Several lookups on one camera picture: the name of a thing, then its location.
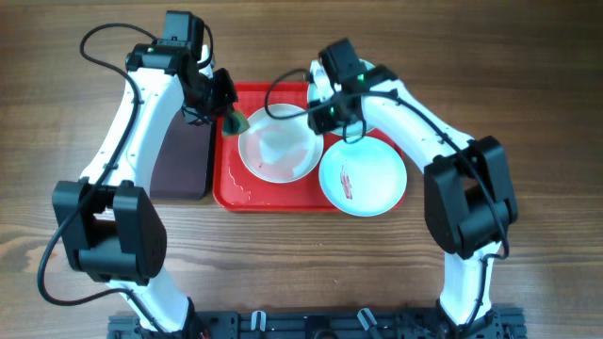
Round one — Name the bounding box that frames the light blue plate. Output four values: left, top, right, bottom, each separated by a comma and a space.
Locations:
318, 137, 407, 217
307, 59, 374, 137

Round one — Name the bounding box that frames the green yellow sponge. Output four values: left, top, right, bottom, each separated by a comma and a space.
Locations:
221, 110, 250, 137

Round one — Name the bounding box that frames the white round plate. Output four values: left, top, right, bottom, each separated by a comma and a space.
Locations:
238, 104, 324, 184

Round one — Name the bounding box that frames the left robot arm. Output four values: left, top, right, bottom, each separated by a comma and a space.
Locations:
52, 10, 248, 338

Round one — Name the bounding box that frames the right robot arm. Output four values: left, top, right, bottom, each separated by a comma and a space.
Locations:
309, 39, 518, 335

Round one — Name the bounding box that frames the black rectangular tray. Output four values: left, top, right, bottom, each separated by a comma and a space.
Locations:
150, 111, 216, 201

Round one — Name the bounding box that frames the right black cable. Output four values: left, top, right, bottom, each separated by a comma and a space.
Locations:
264, 68, 511, 331

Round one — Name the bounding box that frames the black cable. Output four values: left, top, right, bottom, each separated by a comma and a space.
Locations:
264, 68, 511, 331
36, 23, 171, 339

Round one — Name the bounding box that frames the left black cable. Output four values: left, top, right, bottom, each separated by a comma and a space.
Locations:
36, 23, 171, 339

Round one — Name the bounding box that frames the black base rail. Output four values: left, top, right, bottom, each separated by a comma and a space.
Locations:
106, 306, 527, 339

